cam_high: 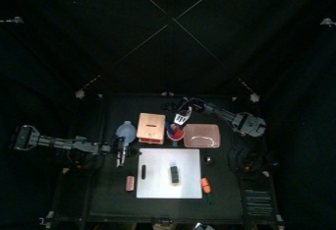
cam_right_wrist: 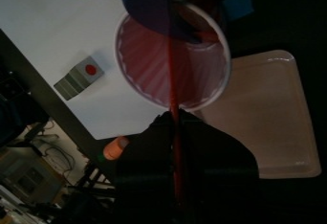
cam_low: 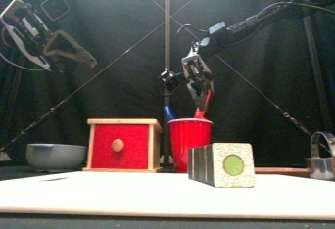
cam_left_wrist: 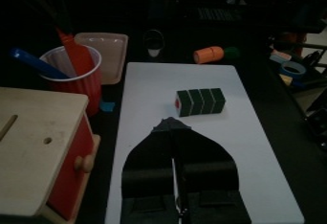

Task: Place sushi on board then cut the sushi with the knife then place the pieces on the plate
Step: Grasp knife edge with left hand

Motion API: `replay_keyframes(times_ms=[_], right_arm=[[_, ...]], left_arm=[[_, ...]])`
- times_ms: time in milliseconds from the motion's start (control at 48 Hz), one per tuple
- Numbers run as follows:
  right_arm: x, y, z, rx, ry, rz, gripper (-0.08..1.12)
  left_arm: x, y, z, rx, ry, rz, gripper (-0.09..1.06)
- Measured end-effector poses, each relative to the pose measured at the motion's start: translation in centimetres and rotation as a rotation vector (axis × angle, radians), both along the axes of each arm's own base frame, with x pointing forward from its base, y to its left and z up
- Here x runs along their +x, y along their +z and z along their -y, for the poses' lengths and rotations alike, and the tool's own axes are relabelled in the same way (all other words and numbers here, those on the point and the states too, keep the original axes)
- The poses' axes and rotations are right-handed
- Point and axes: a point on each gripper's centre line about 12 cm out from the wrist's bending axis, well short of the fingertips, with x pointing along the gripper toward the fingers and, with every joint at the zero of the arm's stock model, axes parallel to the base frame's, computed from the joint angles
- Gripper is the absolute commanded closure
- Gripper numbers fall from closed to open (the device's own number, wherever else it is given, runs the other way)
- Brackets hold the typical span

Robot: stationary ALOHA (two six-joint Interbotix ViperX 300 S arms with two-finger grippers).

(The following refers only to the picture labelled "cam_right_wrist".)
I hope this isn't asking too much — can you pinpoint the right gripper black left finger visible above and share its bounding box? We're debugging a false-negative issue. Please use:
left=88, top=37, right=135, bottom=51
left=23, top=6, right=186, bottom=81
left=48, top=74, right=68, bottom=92
left=112, top=110, right=176, bottom=224

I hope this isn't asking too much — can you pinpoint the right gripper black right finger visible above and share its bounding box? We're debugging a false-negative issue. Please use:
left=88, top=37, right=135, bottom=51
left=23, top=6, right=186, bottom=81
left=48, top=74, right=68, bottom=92
left=179, top=108, right=262, bottom=224

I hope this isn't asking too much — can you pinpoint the red plate with white rim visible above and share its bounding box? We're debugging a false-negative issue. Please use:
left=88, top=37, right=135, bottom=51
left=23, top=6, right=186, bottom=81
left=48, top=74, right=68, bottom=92
left=114, top=0, right=234, bottom=113

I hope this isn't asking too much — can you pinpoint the dark green sushi roll piece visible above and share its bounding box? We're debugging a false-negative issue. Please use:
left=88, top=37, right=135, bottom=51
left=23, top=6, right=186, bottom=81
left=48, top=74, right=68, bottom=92
left=71, top=55, right=106, bottom=89

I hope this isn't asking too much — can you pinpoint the orange toy cylinder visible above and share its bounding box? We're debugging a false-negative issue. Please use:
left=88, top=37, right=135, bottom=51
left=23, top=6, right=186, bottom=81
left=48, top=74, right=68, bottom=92
left=103, top=135, right=132, bottom=161

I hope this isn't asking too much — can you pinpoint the black metal stand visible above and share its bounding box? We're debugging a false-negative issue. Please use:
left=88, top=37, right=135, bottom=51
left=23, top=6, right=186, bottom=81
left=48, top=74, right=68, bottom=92
left=63, top=160, right=118, bottom=203

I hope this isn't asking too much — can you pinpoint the beige plastic tray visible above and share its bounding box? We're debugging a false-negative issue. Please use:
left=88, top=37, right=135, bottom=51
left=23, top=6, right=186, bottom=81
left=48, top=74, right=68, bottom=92
left=194, top=49, right=323, bottom=180

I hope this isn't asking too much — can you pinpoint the grey equipment box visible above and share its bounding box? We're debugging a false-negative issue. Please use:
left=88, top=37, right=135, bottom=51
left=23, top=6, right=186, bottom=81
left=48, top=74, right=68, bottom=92
left=0, top=152, right=66, bottom=203

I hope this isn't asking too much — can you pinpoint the black equipment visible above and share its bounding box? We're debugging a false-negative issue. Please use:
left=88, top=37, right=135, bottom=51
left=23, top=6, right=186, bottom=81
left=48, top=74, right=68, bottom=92
left=0, top=71, right=50, bottom=147

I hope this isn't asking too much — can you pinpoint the blue tape square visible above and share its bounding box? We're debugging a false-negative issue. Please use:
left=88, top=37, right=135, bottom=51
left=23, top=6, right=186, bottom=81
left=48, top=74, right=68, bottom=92
left=222, top=0, right=255, bottom=21

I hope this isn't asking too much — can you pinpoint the black cable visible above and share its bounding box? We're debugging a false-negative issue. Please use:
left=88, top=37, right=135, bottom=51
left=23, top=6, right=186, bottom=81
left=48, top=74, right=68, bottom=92
left=40, top=141, right=78, bottom=178

